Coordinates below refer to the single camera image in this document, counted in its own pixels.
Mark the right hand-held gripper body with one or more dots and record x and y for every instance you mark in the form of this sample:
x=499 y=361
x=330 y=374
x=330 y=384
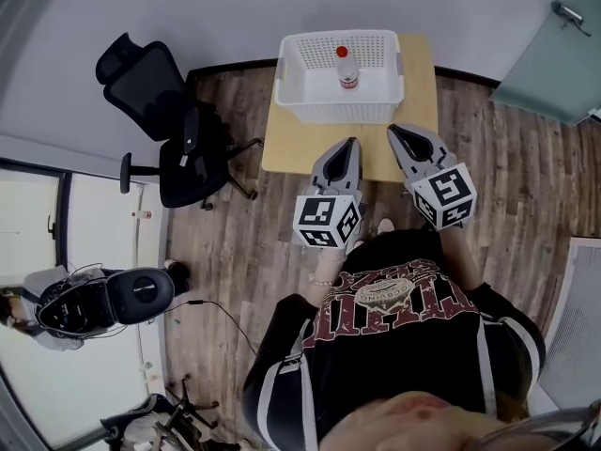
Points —
x=446 y=191

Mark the bottle with red cap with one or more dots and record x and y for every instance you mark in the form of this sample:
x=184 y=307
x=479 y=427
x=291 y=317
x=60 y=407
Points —
x=346 y=71

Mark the white plastic basket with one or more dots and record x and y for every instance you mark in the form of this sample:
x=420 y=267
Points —
x=319 y=94

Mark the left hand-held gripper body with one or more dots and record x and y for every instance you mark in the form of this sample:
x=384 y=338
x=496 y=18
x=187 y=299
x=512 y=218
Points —
x=319 y=219

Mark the person's right forearm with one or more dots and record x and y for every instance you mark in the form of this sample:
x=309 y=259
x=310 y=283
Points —
x=457 y=256

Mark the small red white fixture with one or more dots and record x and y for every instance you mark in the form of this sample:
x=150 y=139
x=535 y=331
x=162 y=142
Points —
x=142 y=214

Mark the person's black printed shirt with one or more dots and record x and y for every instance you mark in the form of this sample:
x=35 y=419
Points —
x=399 y=346

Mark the person's head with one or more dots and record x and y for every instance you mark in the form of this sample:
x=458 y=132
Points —
x=413 y=421

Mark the light wooden table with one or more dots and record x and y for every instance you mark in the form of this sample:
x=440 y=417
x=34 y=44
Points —
x=291 y=148

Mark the frosted glass door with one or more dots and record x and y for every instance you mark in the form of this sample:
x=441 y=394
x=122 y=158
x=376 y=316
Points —
x=554 y=54

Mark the person's left forearm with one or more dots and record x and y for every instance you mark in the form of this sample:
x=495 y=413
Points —
x=328 y=266

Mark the person's light shoe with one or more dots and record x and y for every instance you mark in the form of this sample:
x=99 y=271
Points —
x=385 y=226

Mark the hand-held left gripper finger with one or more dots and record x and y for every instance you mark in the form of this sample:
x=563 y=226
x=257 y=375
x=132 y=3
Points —
x=318 y=174
x=358 y=176

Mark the grey office chair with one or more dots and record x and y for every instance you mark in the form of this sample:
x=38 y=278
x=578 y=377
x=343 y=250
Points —
x=183 y=409

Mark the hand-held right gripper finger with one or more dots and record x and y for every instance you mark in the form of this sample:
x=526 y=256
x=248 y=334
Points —
x=403 y=165
x=441 y=150

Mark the black mesh office chair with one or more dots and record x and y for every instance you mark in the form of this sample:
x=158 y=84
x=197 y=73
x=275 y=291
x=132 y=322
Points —
x=145 y=92

